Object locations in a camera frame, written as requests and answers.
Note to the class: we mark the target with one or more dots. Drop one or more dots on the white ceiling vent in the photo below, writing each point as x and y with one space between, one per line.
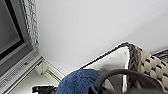
53 72

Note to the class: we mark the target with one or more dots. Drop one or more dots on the blue plush toy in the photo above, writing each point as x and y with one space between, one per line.
76 83

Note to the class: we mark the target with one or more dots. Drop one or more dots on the grey framed ceiling panel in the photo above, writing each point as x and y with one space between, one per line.
15 36

